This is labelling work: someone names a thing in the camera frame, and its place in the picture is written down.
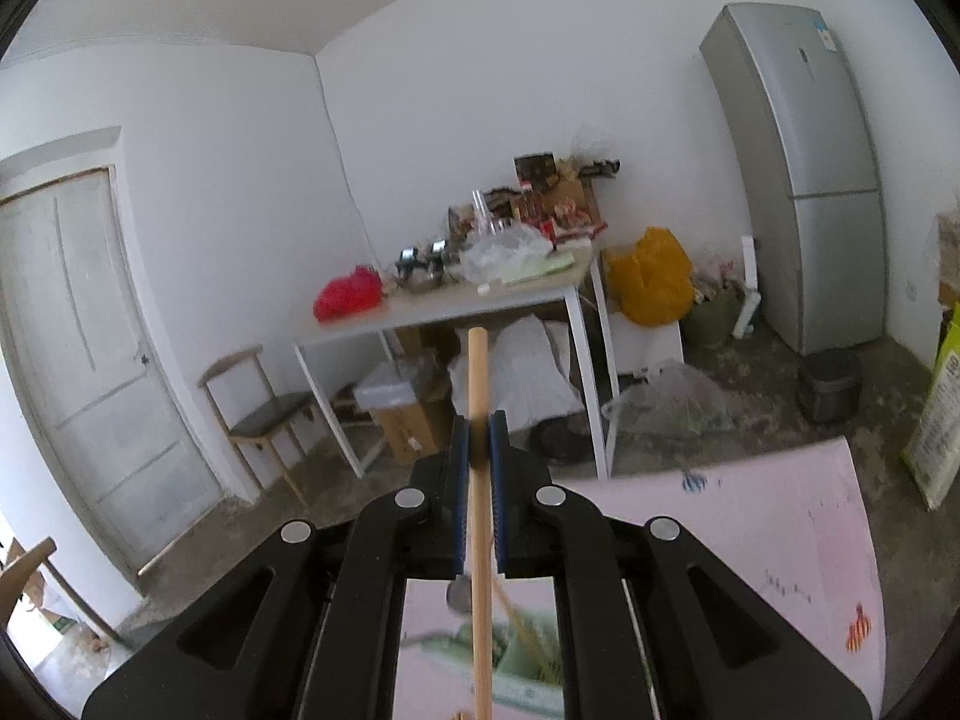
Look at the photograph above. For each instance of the clear plastic bag on floor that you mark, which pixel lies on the clear plastic bag on floor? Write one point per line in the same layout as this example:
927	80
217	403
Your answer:
679	403

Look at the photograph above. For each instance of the green bucket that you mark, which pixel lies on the green bucket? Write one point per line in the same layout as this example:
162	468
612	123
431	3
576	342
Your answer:
714	313

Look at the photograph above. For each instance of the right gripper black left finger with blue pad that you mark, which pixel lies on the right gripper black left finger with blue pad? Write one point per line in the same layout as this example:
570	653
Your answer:
307	625

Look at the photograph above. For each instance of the silver refrigerator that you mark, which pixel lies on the silver refrigerator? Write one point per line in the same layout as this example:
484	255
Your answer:
808	167

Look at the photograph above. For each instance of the cardboard box under table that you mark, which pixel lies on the cardboard box under table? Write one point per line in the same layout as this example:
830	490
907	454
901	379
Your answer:
418	430

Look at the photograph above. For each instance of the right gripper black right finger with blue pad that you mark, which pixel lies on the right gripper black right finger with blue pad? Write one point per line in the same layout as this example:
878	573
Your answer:
652	623

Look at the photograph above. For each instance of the metal spoon in holder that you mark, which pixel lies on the metal spoon in holder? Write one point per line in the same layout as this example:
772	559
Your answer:
459	595

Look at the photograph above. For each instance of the clear plastic bag on table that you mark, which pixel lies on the clear plastic bag on table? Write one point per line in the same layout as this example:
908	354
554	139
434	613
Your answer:
500	255

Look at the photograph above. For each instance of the wooden chair dark seat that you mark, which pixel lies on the wooden chair dark seat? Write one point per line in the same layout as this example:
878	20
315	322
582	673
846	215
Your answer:
274	416

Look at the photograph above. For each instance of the white door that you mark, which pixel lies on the white door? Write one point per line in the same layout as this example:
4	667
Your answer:
81	355

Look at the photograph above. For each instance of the pink patterned tablecloth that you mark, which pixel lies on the pink patterned tablecloth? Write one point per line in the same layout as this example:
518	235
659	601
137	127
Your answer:
793	526

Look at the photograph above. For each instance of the clutter pile on table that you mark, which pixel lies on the clutter pile on table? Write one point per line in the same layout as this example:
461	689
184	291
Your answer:
554	196

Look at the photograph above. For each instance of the wooden chopstick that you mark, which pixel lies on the wooden chopstick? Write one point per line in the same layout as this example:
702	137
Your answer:
480	528

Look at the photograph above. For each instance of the red plastic bag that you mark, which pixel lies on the red plastic bag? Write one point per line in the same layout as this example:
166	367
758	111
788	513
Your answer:
347	296

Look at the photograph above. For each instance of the yellow plastic bag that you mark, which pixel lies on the yellow plastic bag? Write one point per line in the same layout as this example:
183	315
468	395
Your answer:
651	281

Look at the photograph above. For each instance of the green yellow rice bag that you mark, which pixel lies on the green yellow rice bag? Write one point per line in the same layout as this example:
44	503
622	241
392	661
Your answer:
931	455

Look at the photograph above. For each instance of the white side table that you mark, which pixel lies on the white side table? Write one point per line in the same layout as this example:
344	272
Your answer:
464	301

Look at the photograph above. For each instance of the mint utensil holder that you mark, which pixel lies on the mint utensil holder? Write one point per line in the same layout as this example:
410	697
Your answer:
434	676

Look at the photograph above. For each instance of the white sack under table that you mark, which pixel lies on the white sack under table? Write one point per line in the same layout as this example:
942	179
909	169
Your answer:
529	367

